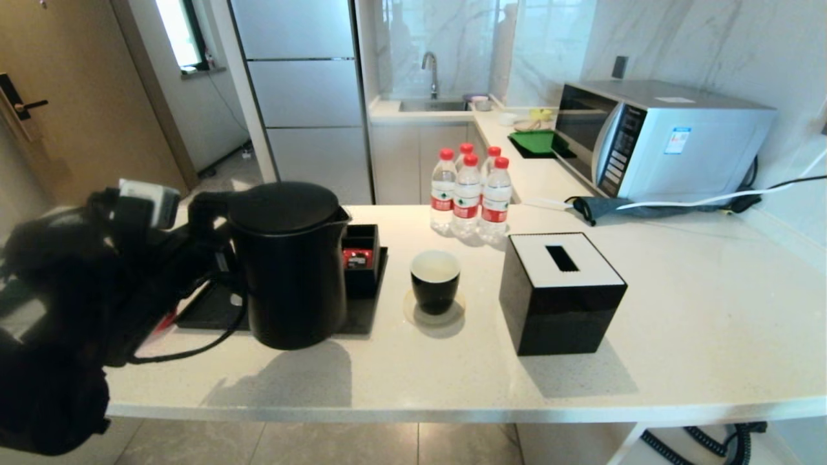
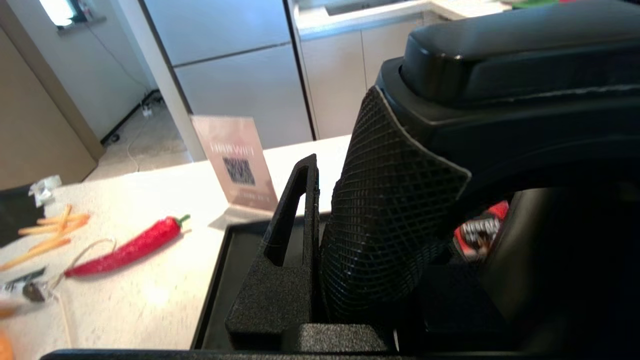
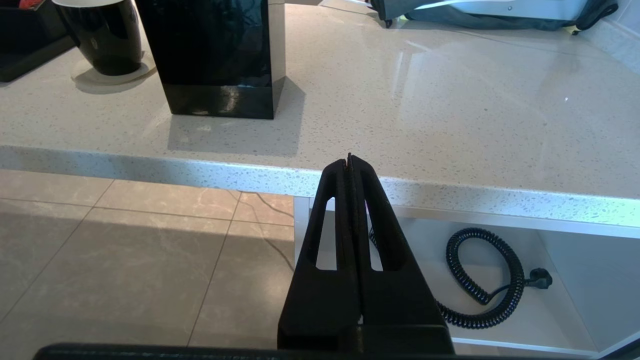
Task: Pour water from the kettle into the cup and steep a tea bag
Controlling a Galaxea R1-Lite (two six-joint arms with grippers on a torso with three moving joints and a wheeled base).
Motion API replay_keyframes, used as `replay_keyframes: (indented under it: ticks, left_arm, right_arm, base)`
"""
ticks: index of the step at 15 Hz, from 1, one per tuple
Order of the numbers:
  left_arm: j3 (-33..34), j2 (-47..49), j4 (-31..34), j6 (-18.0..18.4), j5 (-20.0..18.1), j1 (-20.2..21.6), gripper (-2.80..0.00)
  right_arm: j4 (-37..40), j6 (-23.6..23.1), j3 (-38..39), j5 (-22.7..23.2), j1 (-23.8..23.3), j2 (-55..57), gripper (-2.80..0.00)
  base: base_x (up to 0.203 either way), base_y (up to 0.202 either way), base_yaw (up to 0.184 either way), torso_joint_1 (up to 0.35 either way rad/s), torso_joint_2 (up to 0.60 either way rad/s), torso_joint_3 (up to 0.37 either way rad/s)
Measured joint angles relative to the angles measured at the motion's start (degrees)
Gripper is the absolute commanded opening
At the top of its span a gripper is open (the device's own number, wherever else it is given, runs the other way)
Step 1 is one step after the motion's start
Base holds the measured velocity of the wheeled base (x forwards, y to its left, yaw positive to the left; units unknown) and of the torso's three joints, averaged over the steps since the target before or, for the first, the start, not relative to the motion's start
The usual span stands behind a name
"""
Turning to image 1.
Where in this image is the black electric kettle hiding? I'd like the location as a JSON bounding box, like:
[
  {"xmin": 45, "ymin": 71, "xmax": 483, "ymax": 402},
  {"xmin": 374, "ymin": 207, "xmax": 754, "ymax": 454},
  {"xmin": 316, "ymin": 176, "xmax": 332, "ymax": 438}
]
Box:
[{"xmin": 187, "ymin": 181, "xmax": 353, "ymax": 351}]

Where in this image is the black compartment organizer box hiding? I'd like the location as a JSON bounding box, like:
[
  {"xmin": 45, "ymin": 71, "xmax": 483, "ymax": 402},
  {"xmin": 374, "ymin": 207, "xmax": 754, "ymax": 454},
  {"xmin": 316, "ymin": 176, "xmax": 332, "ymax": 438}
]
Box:
[{"xmin": 341, "ymin": 224, "xmax": 381, "ymax": 300}]

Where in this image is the black rectangular serving tray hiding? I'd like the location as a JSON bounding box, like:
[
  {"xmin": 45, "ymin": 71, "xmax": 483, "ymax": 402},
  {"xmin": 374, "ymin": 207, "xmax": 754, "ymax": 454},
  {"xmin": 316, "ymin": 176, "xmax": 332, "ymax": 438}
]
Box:
[{"xmin": 176, "ymin": 245, "xmax": 390, "ymax": 335}]

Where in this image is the white refrigerator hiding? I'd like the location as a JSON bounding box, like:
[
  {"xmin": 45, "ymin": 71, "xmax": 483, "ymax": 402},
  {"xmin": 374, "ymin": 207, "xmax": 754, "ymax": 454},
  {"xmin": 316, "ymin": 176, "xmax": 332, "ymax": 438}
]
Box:
[{"xmin": 229, "ymin": 0, "xmax": 375, "ymax": 206}]

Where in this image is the brown wooden door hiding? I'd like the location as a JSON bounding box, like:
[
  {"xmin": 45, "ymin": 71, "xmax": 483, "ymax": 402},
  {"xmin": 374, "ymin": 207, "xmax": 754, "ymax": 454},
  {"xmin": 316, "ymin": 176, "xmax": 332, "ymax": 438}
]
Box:
[{"xmin": 0, "ymin": 0, "xmax": 191, "ymax": 207}]

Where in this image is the bright window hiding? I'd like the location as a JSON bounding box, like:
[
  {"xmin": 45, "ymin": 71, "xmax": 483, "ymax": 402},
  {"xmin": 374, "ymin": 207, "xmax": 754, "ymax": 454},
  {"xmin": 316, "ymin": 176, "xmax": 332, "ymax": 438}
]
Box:
[{"xmin": 155, "ymin": 0, "xmax": 211, "ymax": 73}]

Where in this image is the white kitchen base cabinet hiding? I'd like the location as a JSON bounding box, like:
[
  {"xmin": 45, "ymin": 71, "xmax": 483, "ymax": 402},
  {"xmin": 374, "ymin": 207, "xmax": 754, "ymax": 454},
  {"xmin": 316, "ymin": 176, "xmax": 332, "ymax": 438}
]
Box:
[{"xmin": 372, "ymin": 123, "xmax": 487, "ymax": 206}]

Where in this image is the black cup white inside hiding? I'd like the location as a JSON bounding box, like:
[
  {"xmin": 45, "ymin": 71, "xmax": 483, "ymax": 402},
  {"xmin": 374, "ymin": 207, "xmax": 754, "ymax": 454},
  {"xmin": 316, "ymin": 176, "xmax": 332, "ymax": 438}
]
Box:
[{"xmin": 411, "ymin": 251, "xmax": 461, "ymax": 316}]

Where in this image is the clear glass coaster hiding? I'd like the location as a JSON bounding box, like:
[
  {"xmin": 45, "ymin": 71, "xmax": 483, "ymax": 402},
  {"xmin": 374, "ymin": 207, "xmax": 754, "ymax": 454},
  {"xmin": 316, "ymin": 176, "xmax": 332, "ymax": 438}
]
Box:
[{"xmin": 404, "ymin": 289, "xmax": 466, "ymax": 328}]

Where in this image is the steel kitchen sink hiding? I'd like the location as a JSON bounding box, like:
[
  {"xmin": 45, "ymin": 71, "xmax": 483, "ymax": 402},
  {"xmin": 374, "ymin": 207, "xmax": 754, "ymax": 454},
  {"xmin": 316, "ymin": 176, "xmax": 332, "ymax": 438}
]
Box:
[{"xmin": 399, "ymin": 99, "xmax": 470, "ymax": 114}]

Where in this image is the chrome sink faucet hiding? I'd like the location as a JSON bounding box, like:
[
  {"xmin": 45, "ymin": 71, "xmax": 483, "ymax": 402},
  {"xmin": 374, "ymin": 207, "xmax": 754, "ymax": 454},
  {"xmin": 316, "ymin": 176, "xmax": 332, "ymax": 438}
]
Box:
[{"xmin": 422, "ymin": 52, "xmax": 441, "ymax": 101}]

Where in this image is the black cooktop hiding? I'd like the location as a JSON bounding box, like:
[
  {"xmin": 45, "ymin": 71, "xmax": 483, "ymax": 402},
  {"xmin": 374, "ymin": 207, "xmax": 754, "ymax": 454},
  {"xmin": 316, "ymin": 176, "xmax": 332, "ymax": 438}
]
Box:
[{"xmin": 510, "ymin": 139, "xmax": 577, "ymax": 161}]

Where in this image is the green plastic tray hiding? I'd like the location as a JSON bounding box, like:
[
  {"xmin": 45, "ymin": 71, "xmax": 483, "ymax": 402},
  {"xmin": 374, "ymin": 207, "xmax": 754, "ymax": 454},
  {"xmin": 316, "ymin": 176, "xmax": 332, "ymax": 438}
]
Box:
[{"xmin": 508, "ymin": 131, "xmax": 569, "ymax": 156}]

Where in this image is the black tissue box white top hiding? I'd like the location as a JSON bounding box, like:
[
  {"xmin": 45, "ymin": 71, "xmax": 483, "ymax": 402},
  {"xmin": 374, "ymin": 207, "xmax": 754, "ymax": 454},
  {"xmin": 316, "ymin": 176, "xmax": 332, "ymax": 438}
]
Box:
[{"xmin": 498, "ymin": 232, "xmax": 628, "ymax": 357}]

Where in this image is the silver microwave oven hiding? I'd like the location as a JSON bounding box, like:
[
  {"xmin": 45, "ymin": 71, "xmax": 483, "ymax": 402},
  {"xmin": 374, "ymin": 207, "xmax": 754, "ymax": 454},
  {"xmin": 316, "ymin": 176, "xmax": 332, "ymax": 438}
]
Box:
[{"xmin": 553, "ymin": 80, "xmax": 778, "ymax": 203}]

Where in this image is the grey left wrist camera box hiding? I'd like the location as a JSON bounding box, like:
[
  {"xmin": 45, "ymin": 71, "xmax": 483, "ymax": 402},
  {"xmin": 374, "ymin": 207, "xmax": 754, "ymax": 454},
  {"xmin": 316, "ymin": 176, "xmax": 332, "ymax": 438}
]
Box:
[{"xmin": 116, "ymin": 180, "xmax": 182, "ymax": 231}]

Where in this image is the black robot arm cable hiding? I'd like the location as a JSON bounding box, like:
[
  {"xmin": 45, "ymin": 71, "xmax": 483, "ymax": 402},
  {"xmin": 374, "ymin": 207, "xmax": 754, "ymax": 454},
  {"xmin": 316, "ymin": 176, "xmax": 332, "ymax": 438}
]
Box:
[{"xmin": 129, "ymin": 278, "xmax": 250, "ymax": 364}]

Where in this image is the black door lock handle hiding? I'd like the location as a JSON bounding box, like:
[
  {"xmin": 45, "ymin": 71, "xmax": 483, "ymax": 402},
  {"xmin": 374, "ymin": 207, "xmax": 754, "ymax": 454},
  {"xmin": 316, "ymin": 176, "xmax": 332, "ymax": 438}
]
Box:
[{"xmin": 0, "ymin": 73, "xmax": 51, "ymax": 122}]

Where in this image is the black coiled cable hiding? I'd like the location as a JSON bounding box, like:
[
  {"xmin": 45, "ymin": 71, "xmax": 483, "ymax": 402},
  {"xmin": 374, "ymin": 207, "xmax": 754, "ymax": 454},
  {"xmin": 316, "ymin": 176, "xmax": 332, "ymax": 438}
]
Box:
[{"xmin": 638, "ymin": 421, "xmax": 768, "ymax": 465}]

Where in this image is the thin black cable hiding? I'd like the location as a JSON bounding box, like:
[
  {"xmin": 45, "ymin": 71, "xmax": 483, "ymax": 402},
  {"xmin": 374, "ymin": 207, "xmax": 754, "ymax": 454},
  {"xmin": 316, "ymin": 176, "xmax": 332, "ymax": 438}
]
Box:
[{"xmin": 766, "ymin": 175, "xmax": 827, "ymax": 192}]

